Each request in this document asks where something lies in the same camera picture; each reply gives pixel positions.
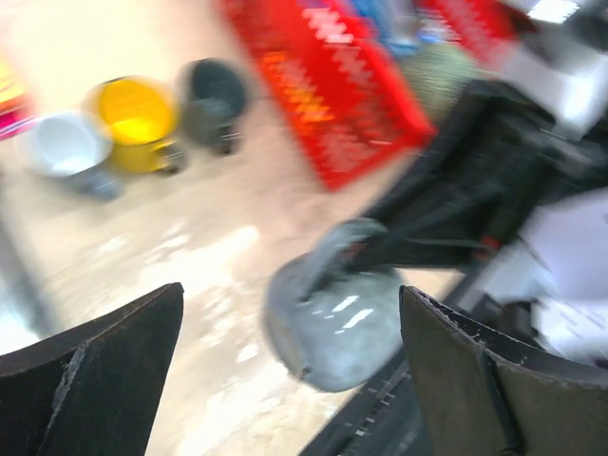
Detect small light grey mug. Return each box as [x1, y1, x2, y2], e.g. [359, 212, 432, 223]
[16, 109, 123, 200]

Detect red plastic basket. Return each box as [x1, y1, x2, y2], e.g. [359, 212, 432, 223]
[220, 1, 515, 190]

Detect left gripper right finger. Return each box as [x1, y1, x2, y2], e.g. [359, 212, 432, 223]
[399, 286, 607, 456]

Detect blue white package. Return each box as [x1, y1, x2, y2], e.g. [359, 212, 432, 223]
[351, 0, 447, 57]

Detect grey round mug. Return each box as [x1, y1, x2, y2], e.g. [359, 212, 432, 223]
[262, 218, 403, 392]

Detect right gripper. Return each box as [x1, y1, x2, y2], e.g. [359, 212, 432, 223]
[370, 80, 607, 269]

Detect green netted melon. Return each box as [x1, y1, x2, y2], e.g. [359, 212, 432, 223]
[399, 43, 479, 124]

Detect pink orange candy box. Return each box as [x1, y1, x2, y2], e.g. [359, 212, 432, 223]
[1, 52, 37, 141]

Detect yellow mug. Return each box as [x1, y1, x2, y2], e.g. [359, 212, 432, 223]
[84, 76, 188, 175]

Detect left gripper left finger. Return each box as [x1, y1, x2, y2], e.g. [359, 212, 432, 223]
[1, 282, 184, 456]

